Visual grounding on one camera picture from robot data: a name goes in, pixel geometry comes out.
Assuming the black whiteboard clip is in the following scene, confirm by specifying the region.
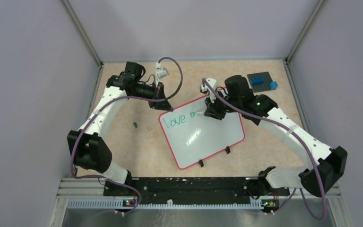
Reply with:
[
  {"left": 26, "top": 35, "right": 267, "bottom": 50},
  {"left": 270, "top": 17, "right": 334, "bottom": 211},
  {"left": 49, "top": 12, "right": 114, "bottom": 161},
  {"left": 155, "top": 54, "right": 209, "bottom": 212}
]
[
  {"left": 198, "top": 160, "right": 204, "bottom": 167},
  {"left": 225, "top": 146, "right": 231, "bottom": 154}
]

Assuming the light blue lego brick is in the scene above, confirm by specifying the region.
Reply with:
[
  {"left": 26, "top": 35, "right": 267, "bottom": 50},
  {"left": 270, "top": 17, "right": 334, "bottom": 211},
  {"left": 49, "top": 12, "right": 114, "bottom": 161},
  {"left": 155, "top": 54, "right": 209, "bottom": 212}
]
[{"left": 269, "top": 81, "right": 278, "bottom": 90}]

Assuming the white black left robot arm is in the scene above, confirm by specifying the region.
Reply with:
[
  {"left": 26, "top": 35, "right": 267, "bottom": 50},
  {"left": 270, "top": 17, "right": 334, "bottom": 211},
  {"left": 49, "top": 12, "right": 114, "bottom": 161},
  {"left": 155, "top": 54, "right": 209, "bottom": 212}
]
[{"left": 67, "top": 62, "right": 173, "bottom": 195}]

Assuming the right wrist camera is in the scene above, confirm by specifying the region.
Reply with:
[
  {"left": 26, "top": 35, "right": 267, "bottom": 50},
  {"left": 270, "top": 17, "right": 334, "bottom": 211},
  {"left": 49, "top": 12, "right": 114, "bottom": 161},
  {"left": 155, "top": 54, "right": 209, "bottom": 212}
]
[{"left": 199, "top": 78, "right": 217, "bottom": 103}]

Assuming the grey lego baseplate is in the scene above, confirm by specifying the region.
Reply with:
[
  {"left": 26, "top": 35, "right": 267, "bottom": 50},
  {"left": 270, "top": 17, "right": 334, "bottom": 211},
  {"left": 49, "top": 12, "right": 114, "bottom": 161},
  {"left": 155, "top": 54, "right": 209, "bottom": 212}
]
[{"left": 247, "top": 71, "right": 273, "bottom": 93}]

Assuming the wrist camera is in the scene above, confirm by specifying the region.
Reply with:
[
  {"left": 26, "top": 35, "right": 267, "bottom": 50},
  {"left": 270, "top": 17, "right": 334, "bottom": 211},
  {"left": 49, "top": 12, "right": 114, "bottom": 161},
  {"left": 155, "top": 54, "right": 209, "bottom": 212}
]
[
  {"left": 199, "top": 78, "right": 217, "bottom": 103},
  {"left": 154, "top": 68, "right": 169, "bottom": 83}
]

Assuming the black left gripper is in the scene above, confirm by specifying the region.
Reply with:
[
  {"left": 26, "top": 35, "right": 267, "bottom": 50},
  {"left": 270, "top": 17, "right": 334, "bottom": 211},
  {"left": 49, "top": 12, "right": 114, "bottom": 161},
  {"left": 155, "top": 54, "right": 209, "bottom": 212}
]
[{"left": 131, "top": 81, "right": 173, "bottom": 112}]

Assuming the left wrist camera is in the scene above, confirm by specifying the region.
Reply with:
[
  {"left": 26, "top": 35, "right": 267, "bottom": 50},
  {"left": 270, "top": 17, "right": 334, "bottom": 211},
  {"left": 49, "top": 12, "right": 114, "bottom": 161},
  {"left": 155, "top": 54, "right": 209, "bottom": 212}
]
[{"left": 154, "top": 68, "right": 169, "bottom": 83}]

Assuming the dark blue lego brick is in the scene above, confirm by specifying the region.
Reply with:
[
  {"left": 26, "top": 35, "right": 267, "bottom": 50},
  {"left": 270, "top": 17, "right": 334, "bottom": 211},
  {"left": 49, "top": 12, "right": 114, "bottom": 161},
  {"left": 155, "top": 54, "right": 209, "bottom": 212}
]
[{"left": 251, "top": 77, "right": 264, "bottom": 85}]

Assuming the pink framed whiteboard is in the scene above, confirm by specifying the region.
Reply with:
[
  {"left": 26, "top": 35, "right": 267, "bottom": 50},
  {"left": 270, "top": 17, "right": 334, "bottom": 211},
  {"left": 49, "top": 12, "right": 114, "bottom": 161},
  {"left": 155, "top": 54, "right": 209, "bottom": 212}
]
[{"left": 158, "top": 95, "right": 245, "bottom": 169}]

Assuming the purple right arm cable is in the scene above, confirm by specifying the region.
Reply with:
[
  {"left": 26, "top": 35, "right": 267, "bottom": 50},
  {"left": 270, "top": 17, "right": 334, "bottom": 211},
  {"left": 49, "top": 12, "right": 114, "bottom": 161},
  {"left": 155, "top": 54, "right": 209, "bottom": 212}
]
[{"left": 201, "top": 78, "right": 328, "bottom": 220}]

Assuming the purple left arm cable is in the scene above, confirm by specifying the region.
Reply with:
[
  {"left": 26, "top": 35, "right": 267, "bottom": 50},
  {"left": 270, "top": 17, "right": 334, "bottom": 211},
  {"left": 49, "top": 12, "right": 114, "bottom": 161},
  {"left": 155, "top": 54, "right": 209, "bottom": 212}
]
[{"left": 70, "top": 57, "right": 184, "bottom": 217}]

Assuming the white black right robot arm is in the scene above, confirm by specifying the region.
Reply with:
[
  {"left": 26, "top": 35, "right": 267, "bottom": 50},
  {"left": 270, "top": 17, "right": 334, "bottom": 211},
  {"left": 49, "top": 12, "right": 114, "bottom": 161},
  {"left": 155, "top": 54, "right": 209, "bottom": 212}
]
[{"left": 200, "top": 75, "right": 348, "bottom": 198}]

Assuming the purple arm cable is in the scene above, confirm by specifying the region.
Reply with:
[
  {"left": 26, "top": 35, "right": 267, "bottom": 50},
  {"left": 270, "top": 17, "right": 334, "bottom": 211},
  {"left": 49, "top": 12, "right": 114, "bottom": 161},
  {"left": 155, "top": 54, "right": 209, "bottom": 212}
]
[
  {"left": 70, "top": 57, "right": 184, "bottom": 217},
  {"left": 201, "top": 78, "right": 328, "bottom": 220}
]

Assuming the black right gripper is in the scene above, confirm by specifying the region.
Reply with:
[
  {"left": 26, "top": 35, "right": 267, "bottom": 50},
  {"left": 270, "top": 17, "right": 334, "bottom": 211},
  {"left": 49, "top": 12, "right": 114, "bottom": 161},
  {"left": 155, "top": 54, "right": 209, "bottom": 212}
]
[{"left": 205, "top": 89, "right": 241, "bottom": 121}]

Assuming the white toothed cable duct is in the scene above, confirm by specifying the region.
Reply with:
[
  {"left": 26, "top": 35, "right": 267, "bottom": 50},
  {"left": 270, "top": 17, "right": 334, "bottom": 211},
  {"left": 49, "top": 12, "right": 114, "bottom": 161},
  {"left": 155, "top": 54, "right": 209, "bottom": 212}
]
[{"left": 67, "top": 199, "right": 264, "bottom": 210}]

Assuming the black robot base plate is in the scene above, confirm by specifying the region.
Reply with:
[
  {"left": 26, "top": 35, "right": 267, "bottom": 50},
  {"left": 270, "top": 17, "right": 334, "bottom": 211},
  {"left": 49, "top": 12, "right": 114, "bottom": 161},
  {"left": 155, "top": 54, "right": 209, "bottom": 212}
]
[{"left": 103, "top": 177, "right": 290, "bottom": 205}]

